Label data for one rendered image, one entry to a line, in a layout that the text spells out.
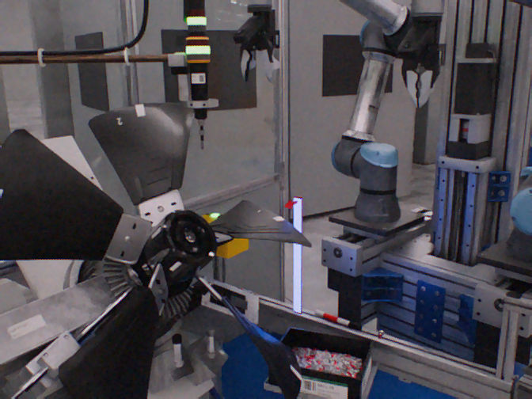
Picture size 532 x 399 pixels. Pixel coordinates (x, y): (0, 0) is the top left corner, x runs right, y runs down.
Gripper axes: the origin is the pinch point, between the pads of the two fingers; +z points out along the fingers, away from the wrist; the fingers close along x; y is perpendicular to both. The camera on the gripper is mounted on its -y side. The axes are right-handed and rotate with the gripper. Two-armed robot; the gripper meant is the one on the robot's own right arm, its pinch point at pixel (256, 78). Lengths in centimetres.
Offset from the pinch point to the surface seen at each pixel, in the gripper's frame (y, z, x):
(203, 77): -51, -3, -27
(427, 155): 605, 134, 159
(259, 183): 60, 50, 46
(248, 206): -28.1, 29.4, -18.5
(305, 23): 283, -34, 161
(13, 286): -84, 32, -9
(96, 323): -77, 38, -23
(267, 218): -29.5, 30.9, -25.4
